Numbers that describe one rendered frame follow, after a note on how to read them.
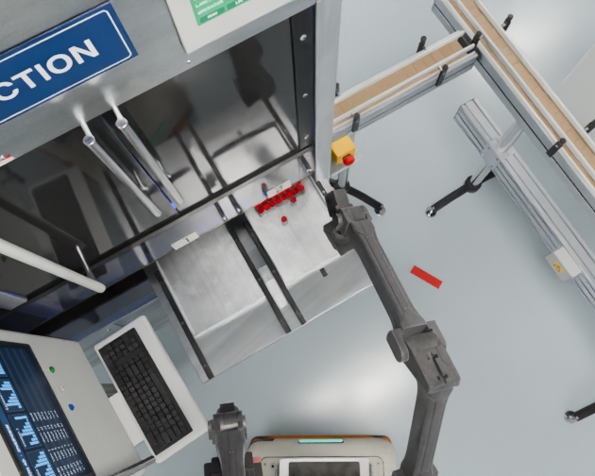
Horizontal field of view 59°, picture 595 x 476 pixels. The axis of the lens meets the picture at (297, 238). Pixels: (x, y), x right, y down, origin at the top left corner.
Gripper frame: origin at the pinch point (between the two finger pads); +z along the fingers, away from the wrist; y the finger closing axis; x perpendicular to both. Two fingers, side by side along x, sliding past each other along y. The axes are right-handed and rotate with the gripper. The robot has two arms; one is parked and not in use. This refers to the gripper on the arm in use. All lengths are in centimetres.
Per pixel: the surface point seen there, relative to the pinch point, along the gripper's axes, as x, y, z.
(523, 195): -86, -11, 54
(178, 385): 67, -10, 28
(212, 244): 33.7, 25.1, 20.3
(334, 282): 4.8, -7.1, 19.9
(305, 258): 9.0, 5.0, 19.9
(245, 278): 29.8, 9.3, 20.1
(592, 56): -145, 25, 47
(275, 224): 11.9, 20.5, 20.0
